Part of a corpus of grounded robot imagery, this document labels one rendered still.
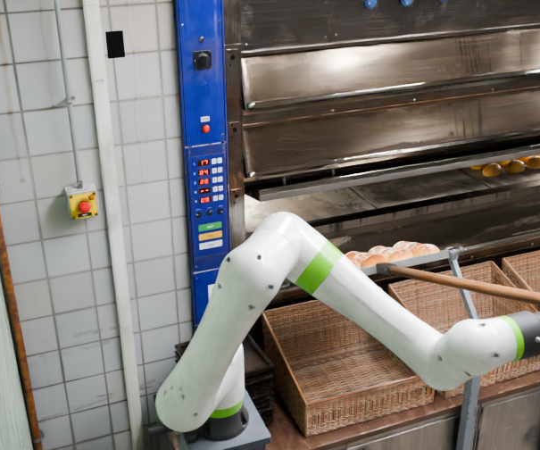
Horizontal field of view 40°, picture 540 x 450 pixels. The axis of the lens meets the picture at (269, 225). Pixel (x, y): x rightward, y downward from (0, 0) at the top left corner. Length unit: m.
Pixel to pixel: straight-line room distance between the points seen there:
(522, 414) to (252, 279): 2.12
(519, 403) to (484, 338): 1.83
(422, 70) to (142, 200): 1.18
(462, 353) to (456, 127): 1.78
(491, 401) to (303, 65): 1.53
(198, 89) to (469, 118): 1.19
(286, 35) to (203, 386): 1.45
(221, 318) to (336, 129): 1.52
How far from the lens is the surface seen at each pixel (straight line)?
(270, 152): 2.76
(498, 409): 3.23
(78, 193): 2.54
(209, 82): 2.57
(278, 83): 2.69
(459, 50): 3.06
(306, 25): 2.71
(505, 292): 1.96
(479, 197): 3.36
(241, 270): 1.40
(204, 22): 2.52
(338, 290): 1.54
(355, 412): 2.89
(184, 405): 1.66
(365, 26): 2.82
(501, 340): 1.49
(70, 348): 2.90
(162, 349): 3.00
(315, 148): 2.83
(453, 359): 1.48
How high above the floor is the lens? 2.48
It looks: 26 degrees down
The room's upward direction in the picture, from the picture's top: straight up
